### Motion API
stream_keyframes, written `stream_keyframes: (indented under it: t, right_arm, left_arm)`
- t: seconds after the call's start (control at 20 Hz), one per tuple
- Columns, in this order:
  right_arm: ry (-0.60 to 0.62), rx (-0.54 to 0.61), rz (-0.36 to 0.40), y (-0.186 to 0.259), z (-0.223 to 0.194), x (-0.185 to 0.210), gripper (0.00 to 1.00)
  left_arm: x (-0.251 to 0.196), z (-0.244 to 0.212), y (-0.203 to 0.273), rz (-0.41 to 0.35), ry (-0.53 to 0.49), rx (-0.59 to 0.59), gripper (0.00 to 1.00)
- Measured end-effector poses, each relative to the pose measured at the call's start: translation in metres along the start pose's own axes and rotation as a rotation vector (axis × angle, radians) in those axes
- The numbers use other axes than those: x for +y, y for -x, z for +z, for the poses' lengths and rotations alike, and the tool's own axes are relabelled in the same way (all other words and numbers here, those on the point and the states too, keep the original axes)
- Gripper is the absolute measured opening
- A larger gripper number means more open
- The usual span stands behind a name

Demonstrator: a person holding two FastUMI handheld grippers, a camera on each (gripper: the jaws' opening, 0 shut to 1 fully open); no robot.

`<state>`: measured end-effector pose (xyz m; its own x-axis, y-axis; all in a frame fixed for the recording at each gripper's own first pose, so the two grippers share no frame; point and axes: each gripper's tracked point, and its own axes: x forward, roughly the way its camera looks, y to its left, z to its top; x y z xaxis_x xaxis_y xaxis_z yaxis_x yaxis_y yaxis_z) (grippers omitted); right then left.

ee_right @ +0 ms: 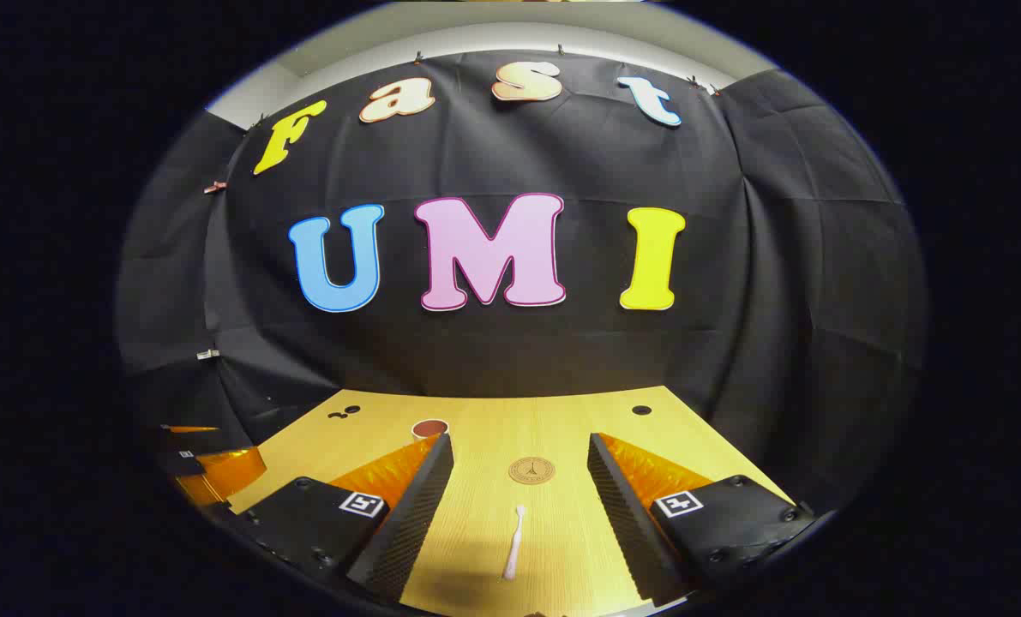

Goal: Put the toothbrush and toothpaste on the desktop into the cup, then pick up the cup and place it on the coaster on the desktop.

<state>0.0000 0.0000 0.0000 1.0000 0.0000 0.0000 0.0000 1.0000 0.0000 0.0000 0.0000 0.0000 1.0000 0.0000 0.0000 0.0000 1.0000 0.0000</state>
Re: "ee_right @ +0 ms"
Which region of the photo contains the round cork coaster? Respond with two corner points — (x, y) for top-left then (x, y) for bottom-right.
(508, 457), (556, 486)

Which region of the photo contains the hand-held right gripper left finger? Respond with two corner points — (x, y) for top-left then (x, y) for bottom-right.
(225, 433), (457, 606)

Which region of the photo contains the black backdrop cloth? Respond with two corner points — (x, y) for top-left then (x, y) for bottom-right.
(116, 50), (931, 519)

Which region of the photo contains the white toothbrush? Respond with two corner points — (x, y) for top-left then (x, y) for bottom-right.
(501, 505), (527, 582)

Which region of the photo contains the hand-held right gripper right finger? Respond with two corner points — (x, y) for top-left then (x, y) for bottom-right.
(586, 432), (818, 608)

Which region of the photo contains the wooden desktop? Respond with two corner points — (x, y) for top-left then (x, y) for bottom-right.
(227, 386), (799, 617)

